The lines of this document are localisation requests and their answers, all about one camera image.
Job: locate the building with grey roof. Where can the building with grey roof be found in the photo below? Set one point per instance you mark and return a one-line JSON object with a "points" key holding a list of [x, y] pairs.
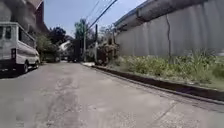
{"points": [[156, 8]]}

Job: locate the dark pole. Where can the dark pole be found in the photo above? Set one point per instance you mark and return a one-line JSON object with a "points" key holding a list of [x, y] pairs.
{"points": [[96, 43]]}

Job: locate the tall grey concrete wall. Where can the tall grey concrete wall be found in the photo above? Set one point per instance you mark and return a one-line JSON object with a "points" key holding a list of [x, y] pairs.
{"points": [[186, 30]]}

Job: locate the dark tree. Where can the dark tree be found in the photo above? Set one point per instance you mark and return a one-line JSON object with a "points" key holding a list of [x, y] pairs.
{"points": [[57, 35]]}

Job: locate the tall green tree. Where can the tall green tree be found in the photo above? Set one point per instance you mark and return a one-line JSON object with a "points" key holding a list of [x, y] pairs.
{"points": [[80, 30]]}

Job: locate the tall building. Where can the tall building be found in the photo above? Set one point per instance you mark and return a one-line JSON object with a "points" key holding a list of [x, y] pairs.
{"points": [[20, 13]]}

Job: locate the pale pole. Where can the pale pole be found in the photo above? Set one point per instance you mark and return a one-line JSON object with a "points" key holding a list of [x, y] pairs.
{"points": [[84, 46]]}

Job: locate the white van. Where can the white van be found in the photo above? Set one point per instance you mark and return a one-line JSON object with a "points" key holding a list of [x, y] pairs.
{"points": [[16, 46]]}

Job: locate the green bush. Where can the green bush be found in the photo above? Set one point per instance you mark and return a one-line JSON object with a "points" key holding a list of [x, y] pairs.
{"points": [[45, 48]]}

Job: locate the strip of green weeds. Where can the strip of green weeds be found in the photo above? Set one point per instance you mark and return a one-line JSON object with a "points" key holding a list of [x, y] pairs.
{"points": [[180, 66]]}

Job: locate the dark kerb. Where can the dark kerb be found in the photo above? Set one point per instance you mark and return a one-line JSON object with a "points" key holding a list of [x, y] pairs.
{"points": [[160, 83]]}

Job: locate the grey concrete road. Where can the grey concrete road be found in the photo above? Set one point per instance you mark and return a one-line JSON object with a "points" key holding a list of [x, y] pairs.
{"points": [[83, 96]]}

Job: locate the brown bush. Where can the brown bush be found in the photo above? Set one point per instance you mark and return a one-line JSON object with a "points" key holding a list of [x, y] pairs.
{"points": [[108, 50]]}

